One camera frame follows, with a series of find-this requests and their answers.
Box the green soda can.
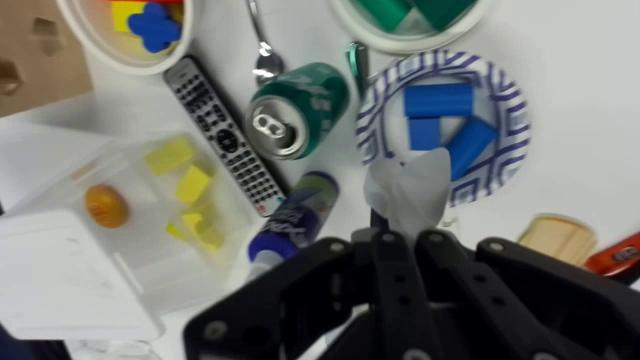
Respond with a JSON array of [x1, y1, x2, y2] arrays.
[[244, 62, 349, 160]]

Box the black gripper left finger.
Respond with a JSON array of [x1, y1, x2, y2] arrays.
[[181, 239, 369, 360]]

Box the white container lid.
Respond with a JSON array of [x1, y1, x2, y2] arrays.
[[0, 211, 161, 340]]

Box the white napkin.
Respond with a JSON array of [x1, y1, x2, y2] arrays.
[[364, 149, 452, 243]]

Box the white plate with green blocks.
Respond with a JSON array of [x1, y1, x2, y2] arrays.
[[328, 0, 495, 54]]

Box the silver metal spoon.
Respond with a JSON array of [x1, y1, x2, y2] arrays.
[[246, 0, 286, 87]]

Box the wooden shape sorter box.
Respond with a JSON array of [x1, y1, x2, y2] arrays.
[[0, 0, 91, 116]]

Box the black remote control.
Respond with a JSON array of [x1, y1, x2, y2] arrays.
[[164, 56, 286, 219]]

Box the blue patterned paper plate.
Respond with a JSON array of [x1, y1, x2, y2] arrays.
[[355, 51, 531, 207]]

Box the white bowl with blocks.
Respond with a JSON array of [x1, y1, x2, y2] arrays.
[[56, 0, 198, 76]]

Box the clear plastic container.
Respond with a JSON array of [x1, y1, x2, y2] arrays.
[[13, 133, 252, 312]]

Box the black orange tongs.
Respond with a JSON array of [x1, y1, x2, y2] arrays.
[[586, 232, 640, 285]]

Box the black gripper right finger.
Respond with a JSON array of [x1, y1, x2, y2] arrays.
[[416, 231, 640, 360]]

